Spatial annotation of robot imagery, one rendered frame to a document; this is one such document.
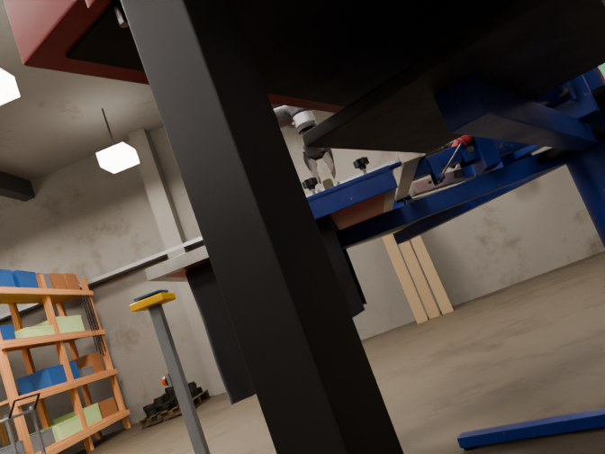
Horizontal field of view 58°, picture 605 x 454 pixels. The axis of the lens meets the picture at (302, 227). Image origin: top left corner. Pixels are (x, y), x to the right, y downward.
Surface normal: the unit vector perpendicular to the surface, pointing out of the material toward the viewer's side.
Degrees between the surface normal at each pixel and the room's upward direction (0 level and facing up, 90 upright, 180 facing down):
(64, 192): 90
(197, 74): 90
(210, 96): 90
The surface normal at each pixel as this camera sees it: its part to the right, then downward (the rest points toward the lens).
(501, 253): -0.12, -0.11
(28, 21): -0.58, 0.09
